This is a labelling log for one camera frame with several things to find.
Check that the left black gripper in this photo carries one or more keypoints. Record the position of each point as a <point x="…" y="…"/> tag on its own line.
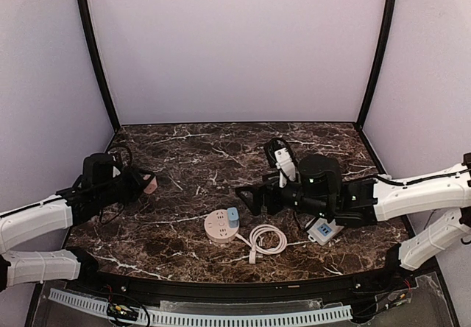
<point x="134" y="184"/>

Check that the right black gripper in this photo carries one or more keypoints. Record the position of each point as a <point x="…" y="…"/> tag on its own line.
<point x="269" y="197"/>

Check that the small pink plug adapter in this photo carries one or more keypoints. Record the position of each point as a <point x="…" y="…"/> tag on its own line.
<point x="151" y="184"/>

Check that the blue plug adapter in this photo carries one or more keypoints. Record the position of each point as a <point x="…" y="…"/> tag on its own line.
<point x="233" y="217"/>

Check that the pink round power socket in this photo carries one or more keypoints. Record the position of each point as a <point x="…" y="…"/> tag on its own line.
<point x="217" y="228"/>

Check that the white multicolour power strip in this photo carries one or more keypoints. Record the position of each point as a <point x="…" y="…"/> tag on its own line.
<point x="321" y="231"/>

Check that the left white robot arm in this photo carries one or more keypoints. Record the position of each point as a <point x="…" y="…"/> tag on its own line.
<point x="104" y="181"/>

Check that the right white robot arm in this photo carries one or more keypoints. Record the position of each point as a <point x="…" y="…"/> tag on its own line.
<point x="314" y="186"/>

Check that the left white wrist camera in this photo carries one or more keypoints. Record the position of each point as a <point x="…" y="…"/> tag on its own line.
<point x="122" y="155"/>

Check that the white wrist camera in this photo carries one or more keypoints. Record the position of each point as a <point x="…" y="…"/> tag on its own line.
<point x="280" y="156"/>
<point x="122" y="155"/>

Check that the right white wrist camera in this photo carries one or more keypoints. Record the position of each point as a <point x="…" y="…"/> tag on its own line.
<point x="280" y="156"/>

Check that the white slotted cable duct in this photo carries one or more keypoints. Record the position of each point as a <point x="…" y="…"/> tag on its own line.
<point x="156" y="317"/>

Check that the black front rail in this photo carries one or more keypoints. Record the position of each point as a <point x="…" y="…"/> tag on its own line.
<point x="346" y="288"/>

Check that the left black frame post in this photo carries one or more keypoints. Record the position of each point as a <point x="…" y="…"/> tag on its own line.
<point x="98" y="69"/>

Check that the black frame post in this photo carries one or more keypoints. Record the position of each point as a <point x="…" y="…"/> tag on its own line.
<point x="383" y="37"/>
<point x="98" y="69"/>

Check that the right black frame post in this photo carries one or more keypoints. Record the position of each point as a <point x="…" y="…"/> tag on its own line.
<point x="383" y="37"/>

